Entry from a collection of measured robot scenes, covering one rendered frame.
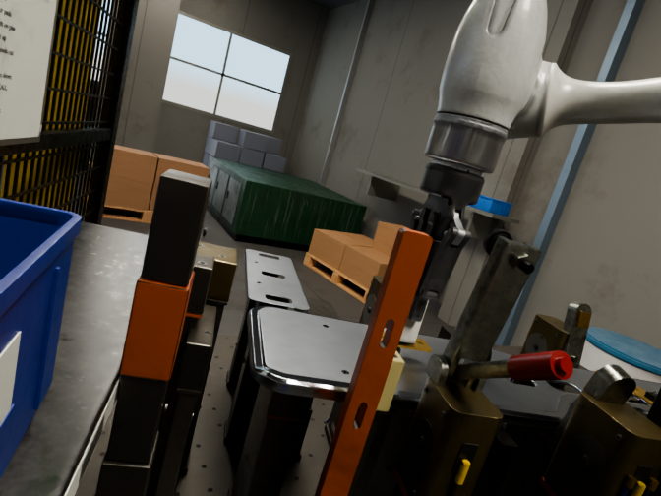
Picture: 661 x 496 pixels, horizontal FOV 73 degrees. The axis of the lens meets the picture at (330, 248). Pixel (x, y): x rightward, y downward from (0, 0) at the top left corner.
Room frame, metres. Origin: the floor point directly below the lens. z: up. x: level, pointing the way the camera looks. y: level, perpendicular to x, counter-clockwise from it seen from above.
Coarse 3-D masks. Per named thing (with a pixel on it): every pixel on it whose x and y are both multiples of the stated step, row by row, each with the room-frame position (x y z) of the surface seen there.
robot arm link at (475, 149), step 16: (432, 128) 0.58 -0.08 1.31; (448, 128) 0.55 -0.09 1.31; (464, 128) 0.54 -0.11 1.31; (480, 128) 0.54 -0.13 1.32; (496, 128) 0.55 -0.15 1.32; (432, 144) 0.57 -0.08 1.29; (448, 144) 0.55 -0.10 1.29; (464, 144) 0.54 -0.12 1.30; (480, 144) 0.54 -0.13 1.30; (496, 144) 0.55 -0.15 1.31; (448, 160) 0.55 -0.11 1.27; (464, 160) 0.54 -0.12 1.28; (480, 160) 0.54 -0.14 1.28; (496, 160) 0.56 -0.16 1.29
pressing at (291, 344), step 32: (256, 320) 0.59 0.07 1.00; (288, 320) 0.61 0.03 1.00; (320, 320) 0.64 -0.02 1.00; (256, 352) 0.49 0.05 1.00; (288, 352) 0.51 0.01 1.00; (320, 352) 0.54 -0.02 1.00; (352, 352) 0.56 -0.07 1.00; (416, 352) 0.62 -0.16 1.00; (288, 384) 0.44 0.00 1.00; (320, 384) 0.45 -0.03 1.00; (416, 384) 0.52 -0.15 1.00; (512, 384) 0.61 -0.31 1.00; (544, 384) 0.64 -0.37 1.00; (576, 384) 0.68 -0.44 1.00; (640, 384) 0.77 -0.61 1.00; (512, 416) 0.51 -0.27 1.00; (544, 416) 0.53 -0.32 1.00
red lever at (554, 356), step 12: (504, 360) 0.38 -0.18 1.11; (516, 360) 0.36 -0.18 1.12; (528, 360) 0.35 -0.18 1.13; (540, 360) 0.34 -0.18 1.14; (552, 360) 0.33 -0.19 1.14; (564, 360) 0.33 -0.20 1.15; (456, 372) 0.43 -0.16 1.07; (468, 372) 0.42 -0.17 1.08; (480, 372) 0.40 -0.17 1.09; (492, 372) 0.39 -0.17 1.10; (504, 372) 0.37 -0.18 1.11; (516, 372) 0.36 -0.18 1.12; (528, 372) 0.35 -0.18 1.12; (540, 372) 0.34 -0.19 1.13; (552, 372) 0.33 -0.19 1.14; (564, 372) 0.33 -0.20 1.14
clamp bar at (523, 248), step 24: (504, 240) 0.42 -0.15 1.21; (504, 264) 0.41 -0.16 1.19; (528, 264) 0.40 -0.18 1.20; (480, 288) 0.43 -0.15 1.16; (504, 288) 0.42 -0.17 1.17; (480, 312) 0.42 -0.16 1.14; (504, 312) 0.43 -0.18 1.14; (456, 336) 0.44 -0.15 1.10; (480, 336) 0.43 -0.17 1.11; (456, 360) 0.43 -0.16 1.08; (480, 360) 0.44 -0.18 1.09
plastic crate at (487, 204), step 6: (480, 198) 3.73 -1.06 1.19; (486, 198) 3.67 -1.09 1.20; (492, 198) 3.92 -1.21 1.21; (480, 204) 3.71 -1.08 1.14; (486, 204) 3.66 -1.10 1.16; (492, 204) 3.62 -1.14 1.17; (498, 204) 3.65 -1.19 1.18; (504, 204) 3.68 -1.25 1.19; (510, 204) 3.70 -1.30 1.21; (486, 210) 3.64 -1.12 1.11; (492, 210) 3.63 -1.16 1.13; (498, 210) 3.66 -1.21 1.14; (504, 210) 3.69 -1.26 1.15; (504, 216) 3.71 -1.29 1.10
